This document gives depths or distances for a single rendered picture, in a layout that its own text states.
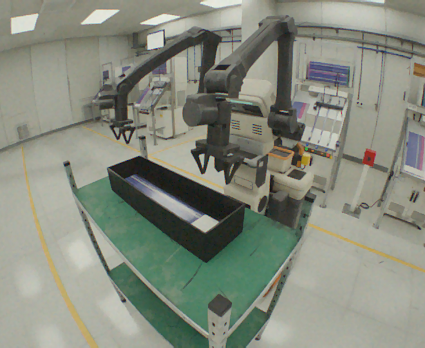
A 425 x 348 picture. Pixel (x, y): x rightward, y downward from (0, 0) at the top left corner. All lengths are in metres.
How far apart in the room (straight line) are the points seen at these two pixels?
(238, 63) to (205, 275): 0.53
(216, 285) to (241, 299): 0.07
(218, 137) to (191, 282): 0.37
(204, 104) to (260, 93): 0.52
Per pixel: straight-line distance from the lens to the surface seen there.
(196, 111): 0.46
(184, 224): 0.58
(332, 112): 2.68
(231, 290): 0.56
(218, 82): 0.51
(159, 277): 0.60
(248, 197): 1.17
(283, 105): 0.85
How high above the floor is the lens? 1.43
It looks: 27 degrees down
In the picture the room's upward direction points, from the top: straight up
